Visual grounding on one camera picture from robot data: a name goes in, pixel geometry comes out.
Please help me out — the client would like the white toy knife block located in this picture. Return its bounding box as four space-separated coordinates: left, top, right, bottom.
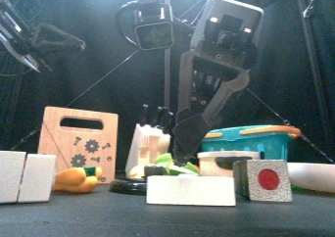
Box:
124 104 176 177

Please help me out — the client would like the wide white block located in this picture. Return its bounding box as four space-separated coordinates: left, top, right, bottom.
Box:
145 174 236 207

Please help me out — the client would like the speckled block with red circle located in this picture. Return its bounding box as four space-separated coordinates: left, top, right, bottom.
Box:
232 159 295 204

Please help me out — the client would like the tall white block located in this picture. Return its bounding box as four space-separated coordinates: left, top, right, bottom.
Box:
17 153 57 204
0 150 28 205

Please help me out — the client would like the white toy cup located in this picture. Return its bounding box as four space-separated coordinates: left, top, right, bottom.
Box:
196 150 261 178

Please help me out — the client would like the green toy lettuce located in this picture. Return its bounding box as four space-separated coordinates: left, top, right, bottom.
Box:
153 153 201 177

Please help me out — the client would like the pale yellow toy food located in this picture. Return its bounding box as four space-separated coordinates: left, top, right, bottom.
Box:
128 165 148 179

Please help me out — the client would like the teal toy basket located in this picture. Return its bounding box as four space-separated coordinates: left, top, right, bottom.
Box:
200 124 303 163

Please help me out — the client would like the black round toy pan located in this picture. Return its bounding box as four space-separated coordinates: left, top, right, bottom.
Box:
107 177 149 197

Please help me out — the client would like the wooden cutting board with gears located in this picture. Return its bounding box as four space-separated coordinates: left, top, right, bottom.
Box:
36 106 120 184

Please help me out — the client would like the yellow toy bell pepper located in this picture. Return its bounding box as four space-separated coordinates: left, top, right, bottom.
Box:
52 166 104 194

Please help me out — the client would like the white toy bowl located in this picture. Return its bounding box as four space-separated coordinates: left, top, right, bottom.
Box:
287 162 335 194

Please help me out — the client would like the thin vertical frame pole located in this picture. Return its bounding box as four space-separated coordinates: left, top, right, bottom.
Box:
164 0 172 112

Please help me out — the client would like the black camera cable loop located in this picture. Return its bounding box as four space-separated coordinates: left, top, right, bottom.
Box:
113 0 141 48

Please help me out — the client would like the dark slanted frame pole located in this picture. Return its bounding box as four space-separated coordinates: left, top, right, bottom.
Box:
295 0 331 147

